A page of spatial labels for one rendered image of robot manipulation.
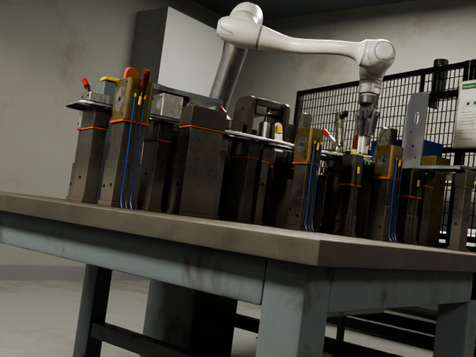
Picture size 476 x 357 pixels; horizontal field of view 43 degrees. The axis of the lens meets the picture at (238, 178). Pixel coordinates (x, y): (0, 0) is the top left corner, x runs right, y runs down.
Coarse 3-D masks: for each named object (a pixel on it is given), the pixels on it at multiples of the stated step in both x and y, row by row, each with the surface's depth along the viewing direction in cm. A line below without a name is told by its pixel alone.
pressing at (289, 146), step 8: (72, 104) 192; (80, 104) 189; (88, 104) 186; (96, 104) 178; (104, 104) 179; (152, 120) 204; (168, 120) 198; (176, 120) 191; (176, 128) 212; (232, 136) 217; (240, 136) 213; (248, 136) 205; (256, 136) 207; (272, 144) 227; (280, 144) 221; (288, 144) 214; (328, 152) 222; (336, 152) 224; (368, 160) 230
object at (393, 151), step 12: (384, 156) 222; (396, 156) 219; (384, 168) 221; (396, 168) 219; (384, 180) 221; (396, 180) 220; (384, 192) 220; (396, 192) 219; (372, 204) 224; (384, 204) 219; (372, 216) 223; (384, 216) 218; (396, 216) 219; (372, 228) 222; (384, 228) 218; (384, 240) 217; (396, 240) 217
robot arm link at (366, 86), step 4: (360, 80) 245; (364, 80) 243; (368, 80) 242; (372, 80) 241; (376, 80) 242; (360, 84) 245; (364, 84) 243; (368, 84) 242; (372, 84) 241; (376, 84) 242; (380, 84) 243; (360, 88) 245; (364, 88) 242; (368, 88) 242; (372, 88) 241; (376, 88) 242; (380, 88) 244; (360, 92) 244; (364, 92) 243; (368, 92) 242; (372, 92) 241; (376, 92) 242; (380, 92) 244
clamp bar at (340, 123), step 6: (336, 114) 258; (342, 114) 257; (336, 120) 258; (342, 120) 259; (336, 126) 257; (342, 126) 258; (336, 132) 257; (342, 132) 258; (336, 138) 256; (342, 138) 257; (342, 144) 257
